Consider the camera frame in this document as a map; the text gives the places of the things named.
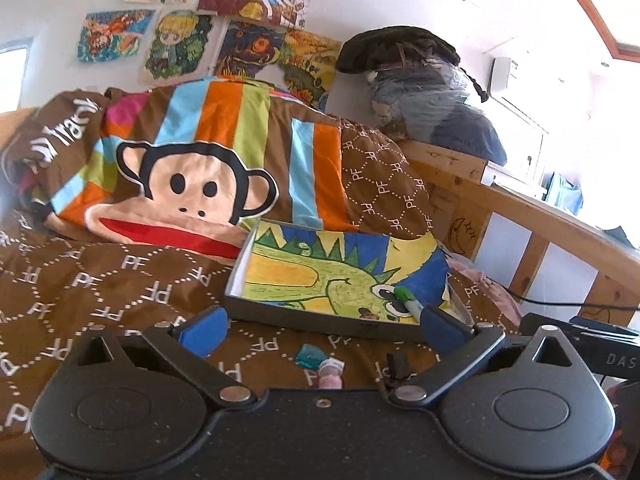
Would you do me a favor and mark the green cap marker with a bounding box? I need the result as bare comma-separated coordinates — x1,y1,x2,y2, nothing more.
394,286,423,322

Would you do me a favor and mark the black binder clip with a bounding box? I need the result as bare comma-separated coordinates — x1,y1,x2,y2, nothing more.
385,350,413,391

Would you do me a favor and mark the teal nail polish bottle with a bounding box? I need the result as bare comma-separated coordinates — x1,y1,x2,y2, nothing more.
294,344,328,370

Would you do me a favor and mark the pink cosmetic tube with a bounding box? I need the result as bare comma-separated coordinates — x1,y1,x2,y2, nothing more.
318,358,345,390

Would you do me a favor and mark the brown PF patterned duvet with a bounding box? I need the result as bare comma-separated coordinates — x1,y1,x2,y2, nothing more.
0,86,522,461

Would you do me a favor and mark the dinosaur painting paper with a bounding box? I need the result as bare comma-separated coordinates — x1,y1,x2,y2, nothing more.
236,220,449,325

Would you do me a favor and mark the grey metal tray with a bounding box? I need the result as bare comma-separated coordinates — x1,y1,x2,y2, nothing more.
222,220,473,342

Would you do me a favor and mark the blue hanging clothing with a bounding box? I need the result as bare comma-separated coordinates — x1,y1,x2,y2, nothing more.
544,172,584,216

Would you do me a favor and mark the striped monkey face pillow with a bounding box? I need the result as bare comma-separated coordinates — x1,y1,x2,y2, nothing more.
1,78,355,262

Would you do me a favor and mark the bagged bedding bundle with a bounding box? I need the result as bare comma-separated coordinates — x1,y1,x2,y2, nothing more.
368,55,508,166

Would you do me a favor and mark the white air conditioner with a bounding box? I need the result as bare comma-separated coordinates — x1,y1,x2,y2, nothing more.
489,56,547,127

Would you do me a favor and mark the blond character drawing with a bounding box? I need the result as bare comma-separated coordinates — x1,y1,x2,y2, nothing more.
139,10,216,87

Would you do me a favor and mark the dark swirl painting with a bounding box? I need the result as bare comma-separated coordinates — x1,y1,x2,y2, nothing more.
213,21,285,78

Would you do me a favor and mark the orange landscape painting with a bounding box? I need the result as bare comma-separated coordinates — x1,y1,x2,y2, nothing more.
279,29,342,110

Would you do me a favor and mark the black fuzzy hat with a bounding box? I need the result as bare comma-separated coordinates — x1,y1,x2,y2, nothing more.
335,25,489,103

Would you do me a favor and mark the anime drawing lower left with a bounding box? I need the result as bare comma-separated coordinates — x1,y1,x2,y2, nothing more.
77,9,155,64

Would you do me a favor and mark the black power cable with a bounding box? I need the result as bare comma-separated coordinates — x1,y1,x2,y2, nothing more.
487,276,640,313

